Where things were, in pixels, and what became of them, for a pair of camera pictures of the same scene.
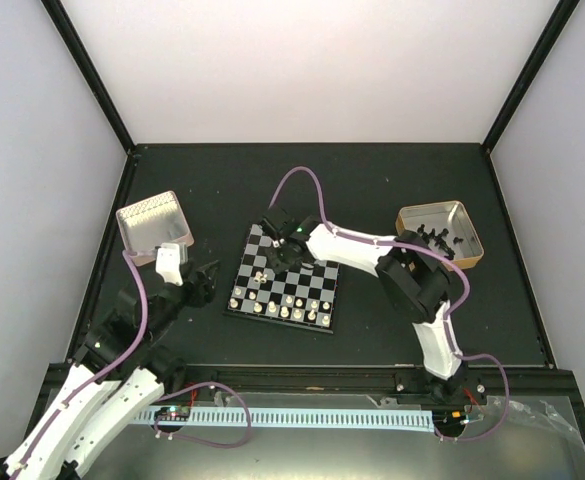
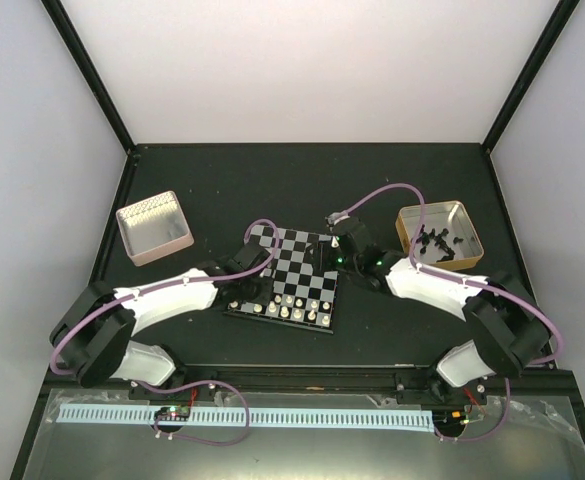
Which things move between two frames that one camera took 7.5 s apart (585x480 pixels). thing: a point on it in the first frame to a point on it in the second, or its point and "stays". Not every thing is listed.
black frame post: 89,68 stays
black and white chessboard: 297,296 stays
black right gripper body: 284,261 to 350,264
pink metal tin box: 146,224 stays
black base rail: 509,380 stays
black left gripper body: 200,290 to 254,295
